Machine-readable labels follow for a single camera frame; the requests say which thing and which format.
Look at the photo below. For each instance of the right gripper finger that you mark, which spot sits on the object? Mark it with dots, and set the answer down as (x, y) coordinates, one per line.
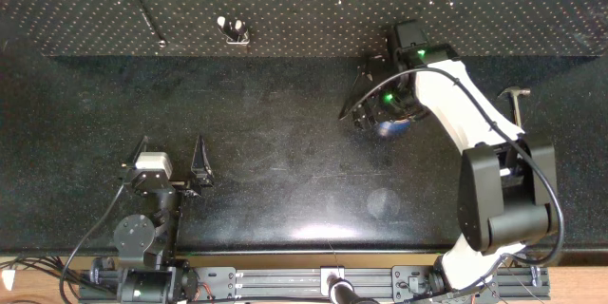
(357, 92)

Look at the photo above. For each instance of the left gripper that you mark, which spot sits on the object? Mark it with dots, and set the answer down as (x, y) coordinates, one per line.
(152, 183)

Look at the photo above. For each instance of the roll of blue tape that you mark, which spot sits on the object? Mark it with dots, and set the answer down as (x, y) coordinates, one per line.
(392, 129)

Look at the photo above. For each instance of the pliers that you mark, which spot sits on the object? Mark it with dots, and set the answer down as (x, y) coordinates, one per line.
(233, 31)

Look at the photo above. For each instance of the wrench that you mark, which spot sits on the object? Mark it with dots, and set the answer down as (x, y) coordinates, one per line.
(146, 15)

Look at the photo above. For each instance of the hammer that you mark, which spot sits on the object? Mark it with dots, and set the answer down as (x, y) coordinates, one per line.
(515, 92)

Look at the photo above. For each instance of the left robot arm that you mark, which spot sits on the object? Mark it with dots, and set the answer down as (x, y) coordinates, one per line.
(135, 237)

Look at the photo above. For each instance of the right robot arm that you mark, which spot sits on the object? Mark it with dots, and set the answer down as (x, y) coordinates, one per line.
(451, 104)

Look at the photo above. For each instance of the black pegboard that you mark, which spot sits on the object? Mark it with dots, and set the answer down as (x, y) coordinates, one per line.
(285, 9)

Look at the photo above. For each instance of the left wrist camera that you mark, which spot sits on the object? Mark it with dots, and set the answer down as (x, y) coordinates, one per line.
(153, 163)

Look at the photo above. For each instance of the mounting rail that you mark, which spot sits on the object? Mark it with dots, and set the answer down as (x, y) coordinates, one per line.
(285, 282)

